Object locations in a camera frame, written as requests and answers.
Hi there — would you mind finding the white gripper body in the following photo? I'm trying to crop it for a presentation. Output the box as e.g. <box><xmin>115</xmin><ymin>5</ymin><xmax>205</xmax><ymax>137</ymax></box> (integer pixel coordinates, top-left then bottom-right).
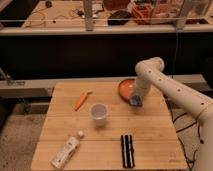
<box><xmin>133</xmin><ymin>80</ymin><xmax>151</xmax><ymax>99</ymax></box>

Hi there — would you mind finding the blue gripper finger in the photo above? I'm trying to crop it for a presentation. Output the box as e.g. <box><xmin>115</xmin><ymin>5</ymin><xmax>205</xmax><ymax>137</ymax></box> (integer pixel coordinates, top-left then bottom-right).
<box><xmin>129</xmin><ymin>95</ymin><xmax>142</xmax><ymax>107</ymax></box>

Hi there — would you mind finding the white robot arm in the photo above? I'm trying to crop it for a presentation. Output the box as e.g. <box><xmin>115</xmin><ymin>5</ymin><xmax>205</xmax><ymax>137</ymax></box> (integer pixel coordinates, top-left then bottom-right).
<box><xmin>129</xmin><ymin>57</ymin><xmax>213</xmax><ymax>171</ymax></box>

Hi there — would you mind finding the orange ceramic bowl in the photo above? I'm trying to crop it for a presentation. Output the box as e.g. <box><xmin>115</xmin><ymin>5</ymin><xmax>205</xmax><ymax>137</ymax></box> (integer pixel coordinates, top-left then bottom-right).
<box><xmin>118</xmin><ymin>79</ymin><xmax>134</xmax><ymax>102</ymax></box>

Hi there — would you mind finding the translucent plastic cup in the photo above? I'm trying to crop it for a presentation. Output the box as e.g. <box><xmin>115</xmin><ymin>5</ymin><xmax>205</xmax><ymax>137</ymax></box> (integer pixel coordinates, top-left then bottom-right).
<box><xmin>90</xmin><ymin>103</ymin><xmax>107</xmax><ymax>127</ymax></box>

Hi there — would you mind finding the wooden table board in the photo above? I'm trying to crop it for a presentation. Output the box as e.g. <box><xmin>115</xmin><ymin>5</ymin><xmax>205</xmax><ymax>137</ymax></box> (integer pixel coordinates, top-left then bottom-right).
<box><xmin>31</xmin><ymin>81</ymin><xmax>187</xmax><ymax>171</ymax></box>

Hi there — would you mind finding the orange toy carrot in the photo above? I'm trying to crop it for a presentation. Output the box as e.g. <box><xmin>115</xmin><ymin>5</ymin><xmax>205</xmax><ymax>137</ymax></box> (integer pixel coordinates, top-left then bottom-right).
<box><xmin>74</xmin><ymin>91</ymin><xmax>91</xmax><ymax>111</ymax></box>

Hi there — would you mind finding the black round object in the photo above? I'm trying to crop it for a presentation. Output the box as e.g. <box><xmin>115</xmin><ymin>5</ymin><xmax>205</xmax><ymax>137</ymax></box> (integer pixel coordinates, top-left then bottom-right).
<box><xmin>107</xmin><ymin>10</ymin><xmax>131</xmax><ymax>26</ymax></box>

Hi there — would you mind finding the orange crate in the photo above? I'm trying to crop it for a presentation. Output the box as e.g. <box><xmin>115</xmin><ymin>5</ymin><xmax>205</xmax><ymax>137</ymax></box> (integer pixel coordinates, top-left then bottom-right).
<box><xmin>131</xmin><ymin>5</ymin><xmax>152</xmax><ymax>25</ymax></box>

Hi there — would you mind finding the white plastic bottle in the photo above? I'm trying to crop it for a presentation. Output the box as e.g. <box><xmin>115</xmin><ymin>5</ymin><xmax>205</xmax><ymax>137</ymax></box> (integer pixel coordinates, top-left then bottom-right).
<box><xmin>50</xmin><ymin>131</ymin><xmax>84</xmax><ymax>170</ymax></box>

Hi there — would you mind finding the metal frame post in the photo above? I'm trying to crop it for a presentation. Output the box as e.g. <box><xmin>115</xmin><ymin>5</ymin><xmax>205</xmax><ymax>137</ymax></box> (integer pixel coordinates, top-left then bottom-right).
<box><xmin>83</xmin><ymin>0</ymin><xmax>93</xmax><ymax>31</ymax></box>

